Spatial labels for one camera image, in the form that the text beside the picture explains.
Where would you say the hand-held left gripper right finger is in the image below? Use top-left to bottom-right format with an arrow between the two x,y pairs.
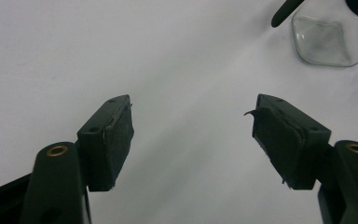
243,93 -> 332,190

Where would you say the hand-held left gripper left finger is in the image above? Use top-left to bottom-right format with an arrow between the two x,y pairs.
76,94 -> 135,192

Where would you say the clear plastic container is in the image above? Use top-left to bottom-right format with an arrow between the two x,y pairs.
291,10 -> 358,68

